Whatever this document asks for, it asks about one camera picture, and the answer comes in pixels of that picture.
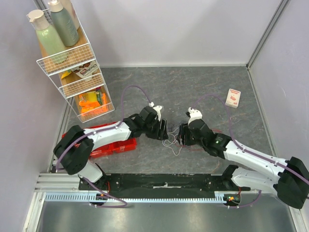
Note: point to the light green bottle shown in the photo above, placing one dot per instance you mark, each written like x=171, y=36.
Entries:
x=48, y=36

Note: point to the red bin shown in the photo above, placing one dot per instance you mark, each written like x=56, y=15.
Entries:
x=102, y=151
x=124, y=146

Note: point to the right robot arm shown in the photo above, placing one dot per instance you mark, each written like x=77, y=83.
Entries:
x=287, y=179

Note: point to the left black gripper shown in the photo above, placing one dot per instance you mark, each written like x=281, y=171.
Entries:
x=160, y=134

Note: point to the beige bottle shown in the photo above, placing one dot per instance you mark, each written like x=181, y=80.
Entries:
x=67, y=4

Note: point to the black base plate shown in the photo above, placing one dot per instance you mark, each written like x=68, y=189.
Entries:
x=165, y=185

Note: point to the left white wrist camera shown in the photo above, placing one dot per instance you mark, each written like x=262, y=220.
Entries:
x=158, y=108

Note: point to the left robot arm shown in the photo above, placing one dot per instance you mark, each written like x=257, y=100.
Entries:
x=74, y=149

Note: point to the orange snack packs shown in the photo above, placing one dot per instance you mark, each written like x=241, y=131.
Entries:
x=94, y=102

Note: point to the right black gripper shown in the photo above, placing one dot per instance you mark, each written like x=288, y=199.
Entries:
x=186, y=135

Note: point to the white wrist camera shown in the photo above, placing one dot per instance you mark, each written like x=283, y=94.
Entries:
x=158, y=108
x=193, y=114

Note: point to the slotted cable duct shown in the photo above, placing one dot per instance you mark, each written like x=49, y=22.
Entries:
x=94, y=197

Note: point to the red bin right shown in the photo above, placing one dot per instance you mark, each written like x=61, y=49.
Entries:
x=124, y=146

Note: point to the chocolate cookie box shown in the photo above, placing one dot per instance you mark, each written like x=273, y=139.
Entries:
x=85, y=70

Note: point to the dark green bottle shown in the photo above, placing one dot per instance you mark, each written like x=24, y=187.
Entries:
x=63, y=23

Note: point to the small white card box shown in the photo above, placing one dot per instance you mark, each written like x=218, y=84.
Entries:
x=233, y=98

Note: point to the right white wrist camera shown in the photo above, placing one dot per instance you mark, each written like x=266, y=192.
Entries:
x=193, y=114

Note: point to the aluminium frame rail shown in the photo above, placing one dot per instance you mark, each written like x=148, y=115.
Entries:
x=57, y=182

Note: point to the red bin middle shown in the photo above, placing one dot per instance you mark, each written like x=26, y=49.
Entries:
x=102, y=151

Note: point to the white wire shelf rack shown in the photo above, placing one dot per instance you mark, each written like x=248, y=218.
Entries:
x=68, y=83

